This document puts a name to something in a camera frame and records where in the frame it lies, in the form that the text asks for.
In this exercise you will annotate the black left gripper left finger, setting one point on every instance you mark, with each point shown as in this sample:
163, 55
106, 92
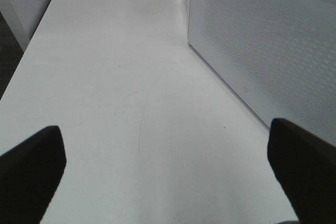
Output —
30, 175

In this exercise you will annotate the white microwave door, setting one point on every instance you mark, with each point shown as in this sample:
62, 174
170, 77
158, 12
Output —
277, 55

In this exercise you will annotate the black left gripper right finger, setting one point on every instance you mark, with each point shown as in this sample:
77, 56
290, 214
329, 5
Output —
304, 166

